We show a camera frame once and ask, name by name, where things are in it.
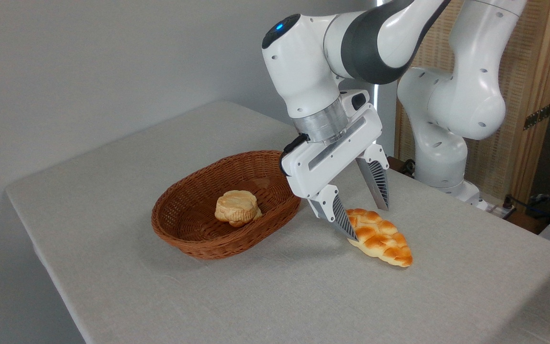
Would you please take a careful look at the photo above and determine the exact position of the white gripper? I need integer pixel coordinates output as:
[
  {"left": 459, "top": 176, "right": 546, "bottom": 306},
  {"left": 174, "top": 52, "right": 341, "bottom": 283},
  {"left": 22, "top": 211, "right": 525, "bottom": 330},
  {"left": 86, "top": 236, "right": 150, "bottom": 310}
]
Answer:
[{"left": 280, "top": 90, "right": 391, "bottom": 242}]

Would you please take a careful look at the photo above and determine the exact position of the golden braided bread loaf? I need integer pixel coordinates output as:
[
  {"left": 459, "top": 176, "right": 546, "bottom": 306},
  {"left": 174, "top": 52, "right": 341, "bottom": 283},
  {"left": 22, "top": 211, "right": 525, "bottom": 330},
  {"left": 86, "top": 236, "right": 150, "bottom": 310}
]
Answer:
[{"left": 346, "top": 208, "right": 413, "bottom": 268}]

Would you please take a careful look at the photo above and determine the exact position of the pale round bread bun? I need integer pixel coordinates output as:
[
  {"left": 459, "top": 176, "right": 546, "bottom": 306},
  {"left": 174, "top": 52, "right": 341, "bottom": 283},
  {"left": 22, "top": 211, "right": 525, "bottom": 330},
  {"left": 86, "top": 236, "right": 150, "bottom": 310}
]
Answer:
[{"left": 214, "top": 190, "right": 263, "bottom": 228}]

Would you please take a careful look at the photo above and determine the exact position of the brown wicker basket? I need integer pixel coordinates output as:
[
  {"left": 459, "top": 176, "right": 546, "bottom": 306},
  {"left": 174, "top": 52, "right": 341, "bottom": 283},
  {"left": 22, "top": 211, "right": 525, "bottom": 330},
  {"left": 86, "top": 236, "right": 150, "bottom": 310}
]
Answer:
[{"left": 151, "top": 150, "right": 302, "bottom": 260}]

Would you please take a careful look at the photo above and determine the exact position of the grey tablecloth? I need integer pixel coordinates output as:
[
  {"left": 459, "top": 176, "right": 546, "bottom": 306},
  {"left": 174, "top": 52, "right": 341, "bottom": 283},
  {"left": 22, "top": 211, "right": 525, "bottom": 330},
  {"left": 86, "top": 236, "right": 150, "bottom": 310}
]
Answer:
[{"left": 5, "top": 100, "right": 550, "bottom": 344}]

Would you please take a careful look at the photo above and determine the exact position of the white power strip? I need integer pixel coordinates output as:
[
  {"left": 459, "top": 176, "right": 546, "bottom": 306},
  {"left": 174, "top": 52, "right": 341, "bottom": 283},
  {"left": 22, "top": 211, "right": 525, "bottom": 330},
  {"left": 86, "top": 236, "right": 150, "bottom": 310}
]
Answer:
[{"left": 487, "top": 193, "right": 517, "bottom": 221}]

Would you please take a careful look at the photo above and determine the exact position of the brown wooden board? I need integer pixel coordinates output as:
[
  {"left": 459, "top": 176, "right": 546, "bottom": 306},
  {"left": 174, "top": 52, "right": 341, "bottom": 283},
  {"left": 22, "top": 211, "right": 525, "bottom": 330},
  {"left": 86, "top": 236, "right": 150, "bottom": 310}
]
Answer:
[{"left": 507, "top": 210, "right": 550, "bottom": 235}]

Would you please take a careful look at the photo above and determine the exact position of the brass hinge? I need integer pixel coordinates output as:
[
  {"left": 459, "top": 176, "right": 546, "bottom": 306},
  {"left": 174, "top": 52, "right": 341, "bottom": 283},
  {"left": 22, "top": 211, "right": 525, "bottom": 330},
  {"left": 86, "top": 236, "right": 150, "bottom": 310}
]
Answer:
[{"left": 523, "top": 103, "right": 550, "bottom": 130}]

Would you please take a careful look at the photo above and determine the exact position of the black cable at arm base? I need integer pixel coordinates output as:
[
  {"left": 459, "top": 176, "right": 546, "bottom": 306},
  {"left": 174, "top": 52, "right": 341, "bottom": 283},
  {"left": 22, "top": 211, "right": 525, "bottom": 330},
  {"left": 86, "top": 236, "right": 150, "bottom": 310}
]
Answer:
[{"left": 398, "top": 159, "right": 417, "bottom": 179}]

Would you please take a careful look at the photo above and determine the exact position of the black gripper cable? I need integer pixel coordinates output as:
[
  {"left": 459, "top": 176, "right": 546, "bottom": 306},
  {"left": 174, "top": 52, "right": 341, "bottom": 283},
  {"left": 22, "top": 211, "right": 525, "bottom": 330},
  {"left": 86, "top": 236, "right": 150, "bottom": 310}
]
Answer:
[{"left": 279, "top": 134, "right": 310, "bottom": 177}]

